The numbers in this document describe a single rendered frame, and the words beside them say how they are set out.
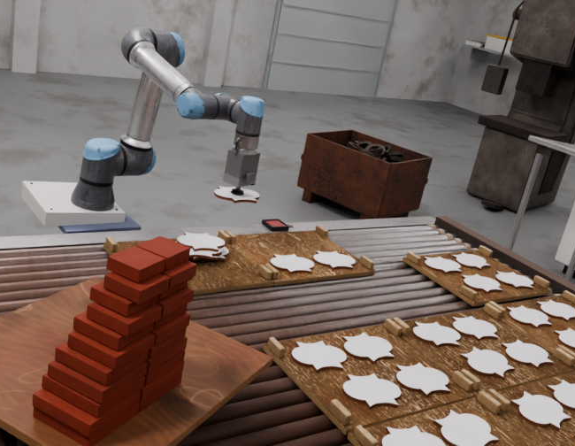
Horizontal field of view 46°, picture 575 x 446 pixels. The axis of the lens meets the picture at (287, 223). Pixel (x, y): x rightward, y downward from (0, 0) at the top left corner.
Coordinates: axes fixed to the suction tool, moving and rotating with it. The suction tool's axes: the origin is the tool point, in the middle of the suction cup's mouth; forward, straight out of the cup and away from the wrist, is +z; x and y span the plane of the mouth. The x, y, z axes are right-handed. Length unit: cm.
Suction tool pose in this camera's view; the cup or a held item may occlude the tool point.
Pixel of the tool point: (236, 196)
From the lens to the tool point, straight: 216.2
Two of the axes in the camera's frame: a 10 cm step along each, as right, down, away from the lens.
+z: -1.9, 9.2, 3.4
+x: -7.8, -3.5, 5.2
